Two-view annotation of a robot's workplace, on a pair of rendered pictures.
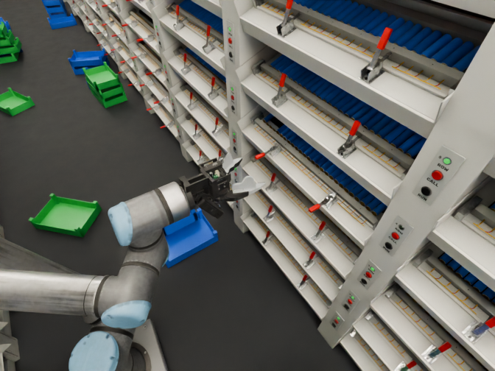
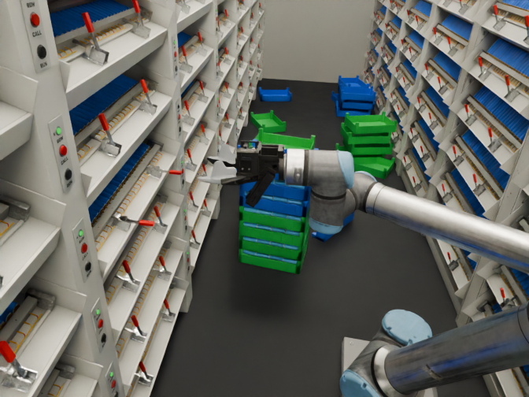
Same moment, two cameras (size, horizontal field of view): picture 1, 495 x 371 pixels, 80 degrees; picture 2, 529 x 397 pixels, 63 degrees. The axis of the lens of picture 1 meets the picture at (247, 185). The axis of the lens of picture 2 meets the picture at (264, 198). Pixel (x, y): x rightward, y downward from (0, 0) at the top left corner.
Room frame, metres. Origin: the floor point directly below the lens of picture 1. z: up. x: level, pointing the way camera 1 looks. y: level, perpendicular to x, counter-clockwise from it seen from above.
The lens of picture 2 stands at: (1.25, 0.69, 1.33)
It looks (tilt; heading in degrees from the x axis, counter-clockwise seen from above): 31 degrees down; 217
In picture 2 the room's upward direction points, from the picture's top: 3 degrees clockwise
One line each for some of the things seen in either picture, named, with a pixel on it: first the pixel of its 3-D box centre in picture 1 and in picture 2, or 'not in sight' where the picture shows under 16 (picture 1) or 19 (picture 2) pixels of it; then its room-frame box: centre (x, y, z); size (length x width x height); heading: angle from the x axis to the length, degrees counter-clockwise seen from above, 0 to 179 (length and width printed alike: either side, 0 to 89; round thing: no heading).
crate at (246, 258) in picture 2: not in sight; (274, 249); (-0.13, -0.27, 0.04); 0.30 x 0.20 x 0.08; 113
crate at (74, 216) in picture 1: (66, 214); not in sight; (1.01, 1.04, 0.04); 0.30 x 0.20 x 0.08; 78
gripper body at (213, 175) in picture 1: (205, 185); (260, 162); (0.49, 0.10, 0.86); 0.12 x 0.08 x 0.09; 124
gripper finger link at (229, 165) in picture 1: (229, 161); (217, 171); (0.58, 0.05, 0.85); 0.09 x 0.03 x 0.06; 150
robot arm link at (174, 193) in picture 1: (174, 200); (293, 167); (0.44, 0.17, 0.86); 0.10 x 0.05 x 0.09; 34
